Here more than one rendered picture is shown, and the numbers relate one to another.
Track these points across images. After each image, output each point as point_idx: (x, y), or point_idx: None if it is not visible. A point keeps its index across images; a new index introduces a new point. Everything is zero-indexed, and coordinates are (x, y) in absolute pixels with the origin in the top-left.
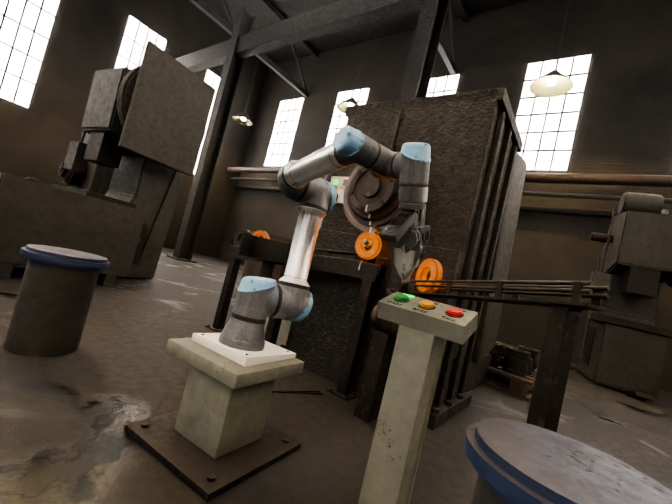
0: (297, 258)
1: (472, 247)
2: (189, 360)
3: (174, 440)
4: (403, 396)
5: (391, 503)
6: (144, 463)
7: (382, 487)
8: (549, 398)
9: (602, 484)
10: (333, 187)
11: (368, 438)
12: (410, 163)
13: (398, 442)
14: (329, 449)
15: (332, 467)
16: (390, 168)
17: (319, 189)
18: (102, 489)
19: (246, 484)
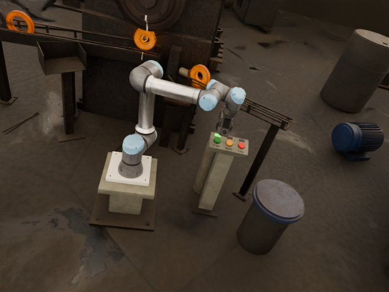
0: (148, 119)
1: (215, 31)
2: (119, 194)
3: (116, 216)
4: (219, 174)
5: (213, 201)
6: (117, 233)
7: (210, 198)
8: (264, 154)
9: (286, 203)
10: (161, 68)
11: (174, 159)
12: (236, 105)
13: (217, 186)
14: (167, 177)
15: (175, 186)
16: (223, 100)
17: (157, 77)
18: (120, 251)
19: (157, 215)
